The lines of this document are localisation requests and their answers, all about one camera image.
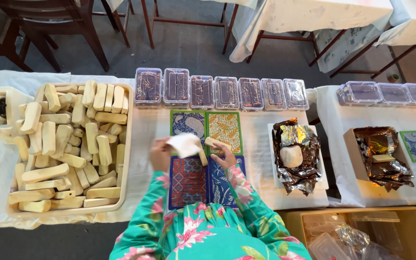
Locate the person's right hand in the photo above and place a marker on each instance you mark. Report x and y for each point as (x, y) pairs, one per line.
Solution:
(226, 159)

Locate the person's left hand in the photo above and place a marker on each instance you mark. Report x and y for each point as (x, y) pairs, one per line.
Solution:
(160, 157)

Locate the person's left fingers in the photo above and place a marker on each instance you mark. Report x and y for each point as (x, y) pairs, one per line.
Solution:
(163, 141)

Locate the white wiping cloth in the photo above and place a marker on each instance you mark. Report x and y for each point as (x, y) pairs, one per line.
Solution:
(185, 144)

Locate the pale wooden block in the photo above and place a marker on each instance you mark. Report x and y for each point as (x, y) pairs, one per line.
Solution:
(203, 158)
(215, 142)

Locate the blue paisley green-bordered mat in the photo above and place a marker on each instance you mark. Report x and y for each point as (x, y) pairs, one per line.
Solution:
(188, 122)

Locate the beige plastic tray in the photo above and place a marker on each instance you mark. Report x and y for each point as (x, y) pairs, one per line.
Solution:
(126, 151)

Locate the red and blue geometric mat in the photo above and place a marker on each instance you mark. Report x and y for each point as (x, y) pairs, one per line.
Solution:
(188, 182)

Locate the yellow leaf green-bordered mat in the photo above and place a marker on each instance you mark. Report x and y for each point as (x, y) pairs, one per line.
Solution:
(226, 126)

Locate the blue floral mat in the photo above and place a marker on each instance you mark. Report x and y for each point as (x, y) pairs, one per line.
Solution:
(220, 184)

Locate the row of clear lidded boxes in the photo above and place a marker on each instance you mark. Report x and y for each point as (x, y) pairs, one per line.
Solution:
(226, 93)

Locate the green floral dress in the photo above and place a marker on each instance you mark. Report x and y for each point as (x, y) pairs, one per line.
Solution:
(208, 234)

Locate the white round lump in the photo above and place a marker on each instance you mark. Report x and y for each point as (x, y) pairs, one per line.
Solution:
(291, 156)

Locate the dark wooden stool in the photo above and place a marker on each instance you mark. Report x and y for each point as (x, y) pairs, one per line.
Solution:
(119, 14)

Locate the crumpled brown foil sheet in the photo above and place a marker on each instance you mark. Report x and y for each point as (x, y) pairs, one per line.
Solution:
(388, 173)
(296, 178)

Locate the dark wooden chair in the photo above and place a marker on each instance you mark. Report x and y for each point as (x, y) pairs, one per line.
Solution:
(56, 25)

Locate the beige tape dispenser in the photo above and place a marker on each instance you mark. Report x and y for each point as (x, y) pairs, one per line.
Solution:
(7, 108)

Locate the white flat tray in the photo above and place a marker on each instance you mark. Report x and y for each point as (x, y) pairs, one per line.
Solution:
(323, 180)

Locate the small white tablecloth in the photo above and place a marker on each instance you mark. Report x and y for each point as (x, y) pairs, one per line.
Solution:
(341, 119)

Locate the table with white cloth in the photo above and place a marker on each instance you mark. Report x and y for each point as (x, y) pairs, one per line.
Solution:
(414, 25)
(302, 18)

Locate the small open cardboard box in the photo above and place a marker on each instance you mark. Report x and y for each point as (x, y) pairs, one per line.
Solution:
(354, 155)

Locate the large carton of plastic containers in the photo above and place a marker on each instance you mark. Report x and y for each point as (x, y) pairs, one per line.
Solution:
(356, 234)

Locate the cream rectangular bar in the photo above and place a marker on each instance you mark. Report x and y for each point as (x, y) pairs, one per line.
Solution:
(383, 158)

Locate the small tape roll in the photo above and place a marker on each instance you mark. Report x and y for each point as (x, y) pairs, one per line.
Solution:
(393, 77)

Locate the reddish wooden table frame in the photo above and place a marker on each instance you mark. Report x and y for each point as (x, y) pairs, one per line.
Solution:
(190, 22)

